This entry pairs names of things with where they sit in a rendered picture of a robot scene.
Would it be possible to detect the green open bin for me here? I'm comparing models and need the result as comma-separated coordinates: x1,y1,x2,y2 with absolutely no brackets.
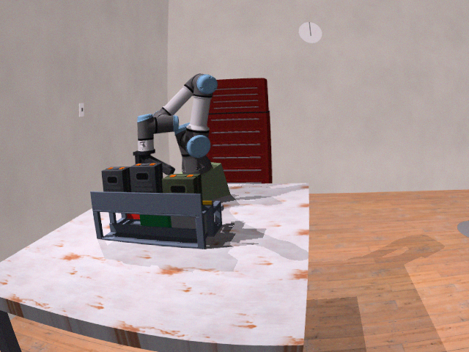
140,215,171,227

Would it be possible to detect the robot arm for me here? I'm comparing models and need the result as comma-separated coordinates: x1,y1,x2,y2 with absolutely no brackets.
137,73,218,175

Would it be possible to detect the grey open bin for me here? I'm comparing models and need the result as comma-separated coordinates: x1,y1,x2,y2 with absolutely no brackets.
171,214,207,234

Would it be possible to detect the dark grey bin rack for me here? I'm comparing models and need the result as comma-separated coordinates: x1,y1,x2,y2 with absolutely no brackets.
90,191,224,249

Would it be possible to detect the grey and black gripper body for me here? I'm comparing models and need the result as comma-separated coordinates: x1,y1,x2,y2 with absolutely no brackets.
133,149,155,164

